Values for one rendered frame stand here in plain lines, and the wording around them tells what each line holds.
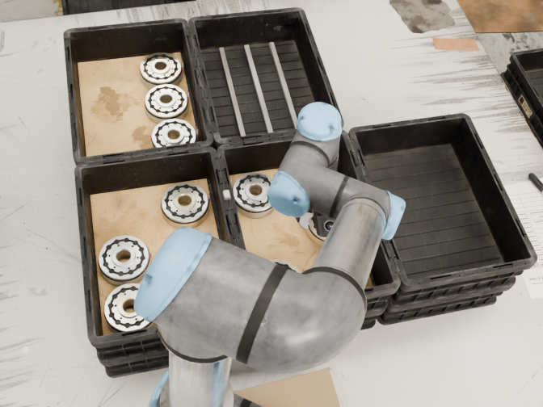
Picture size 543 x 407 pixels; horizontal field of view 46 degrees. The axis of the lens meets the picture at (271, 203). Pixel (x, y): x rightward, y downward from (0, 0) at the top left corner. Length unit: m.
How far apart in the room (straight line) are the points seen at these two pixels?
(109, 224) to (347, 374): 0.61
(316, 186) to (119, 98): 0.73
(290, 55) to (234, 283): 1.12
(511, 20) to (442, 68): 1.42
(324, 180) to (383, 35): 1.05
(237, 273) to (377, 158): 0.92
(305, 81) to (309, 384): 0.77
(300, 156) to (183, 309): 0.45
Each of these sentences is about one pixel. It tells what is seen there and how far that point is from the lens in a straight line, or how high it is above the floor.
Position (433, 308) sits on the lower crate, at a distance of 1.48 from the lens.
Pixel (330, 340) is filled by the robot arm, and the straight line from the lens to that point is 0.70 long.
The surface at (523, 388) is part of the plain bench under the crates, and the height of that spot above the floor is 0.70.
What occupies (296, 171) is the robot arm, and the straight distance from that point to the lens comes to 1.04.
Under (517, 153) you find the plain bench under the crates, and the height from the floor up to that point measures 0.70.
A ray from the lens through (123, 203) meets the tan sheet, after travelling 1.44.
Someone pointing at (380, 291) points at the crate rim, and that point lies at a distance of 1.26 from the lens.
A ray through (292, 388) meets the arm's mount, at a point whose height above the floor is 0.80.
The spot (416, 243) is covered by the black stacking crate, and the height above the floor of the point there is 0.83.
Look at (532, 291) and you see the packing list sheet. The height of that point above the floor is 0.70.
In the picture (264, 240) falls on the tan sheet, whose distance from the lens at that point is 1.38.
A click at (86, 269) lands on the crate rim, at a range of 1.26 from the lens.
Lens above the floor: 2.05
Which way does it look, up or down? 58 degrees down
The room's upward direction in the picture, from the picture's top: 9 degrees clockwise
